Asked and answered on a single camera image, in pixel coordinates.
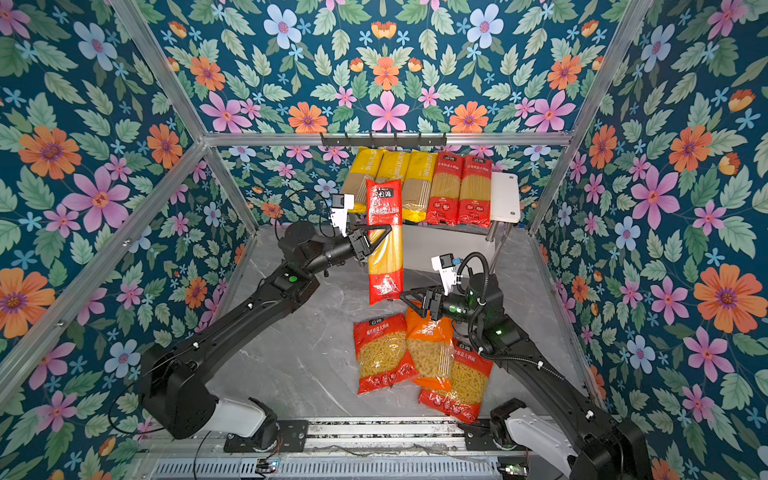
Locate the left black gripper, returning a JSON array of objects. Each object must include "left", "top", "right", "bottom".
[{"left": 298, "top": 223, "right": 385, "bottom": 280}]

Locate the white two-tier shelf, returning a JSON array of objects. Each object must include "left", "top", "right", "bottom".
[{"left": 402, "top": 172, "right": 522, "bottom": 273}]

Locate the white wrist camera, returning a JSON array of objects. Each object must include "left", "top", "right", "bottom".
[
  {"left": 431, "top": 253, "right": 460, "bottom": 295},
  {"left": 330, "top": 194, "right": 355, "bottom": 237}
]

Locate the black wall hook rack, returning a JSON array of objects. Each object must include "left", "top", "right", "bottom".
[{"left": 320, "top": 133, "right": 448, "bottom": 149}]

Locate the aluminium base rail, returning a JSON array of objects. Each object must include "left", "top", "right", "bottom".
[{"left": 126, "top": 409, "right": 580, "bottom": 479}]

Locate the red spaghetti package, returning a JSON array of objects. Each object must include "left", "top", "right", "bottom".
[
  {"left": 458, "top": 156, "right": 492, "bottom": 228},
  {"left": 366, "top": 180, "right": 404, "bottom": 305},
  {"left": 425, "top": 152, "right": 464, "bottom": 225}
]

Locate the red macaroni bag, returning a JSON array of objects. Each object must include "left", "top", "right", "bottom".
[
  {"left": 418, "top": 339, "right": 493, "bottom": 424},
  {"left": 353, "top": 314, "right": 419, "bottom": 395}
]

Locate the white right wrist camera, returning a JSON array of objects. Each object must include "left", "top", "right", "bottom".
[{"left": 431, "top": 253, "right": 460, "bottom": 295}]

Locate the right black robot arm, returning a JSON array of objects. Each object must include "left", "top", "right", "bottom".
[{"left": 400, "top": 273, "right": 652, "bottom": 479}]

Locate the yellow spaghetti package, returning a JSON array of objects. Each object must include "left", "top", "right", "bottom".
[
  {"left": 375, "top": 151, "right": 411, "bottom": 184},
  {"left": 341, "top": 147, "right": 385, "bottom": 214},
  {"left": 402, "top": 151, "right": 438, "bottom": 223}
]

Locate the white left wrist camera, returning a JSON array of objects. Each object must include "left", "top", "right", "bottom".
[{"left": 330, "top": 194, "right": 355, "bottom": 237}]

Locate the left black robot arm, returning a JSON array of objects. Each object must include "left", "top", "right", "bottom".
[{"left": 137, "top": 221, "right": 393, "bottom": 451}]

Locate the orange macaroni bag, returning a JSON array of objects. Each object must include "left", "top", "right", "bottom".
[{"left": 405, "top": 308, "right": 454, "bottom": 391}]

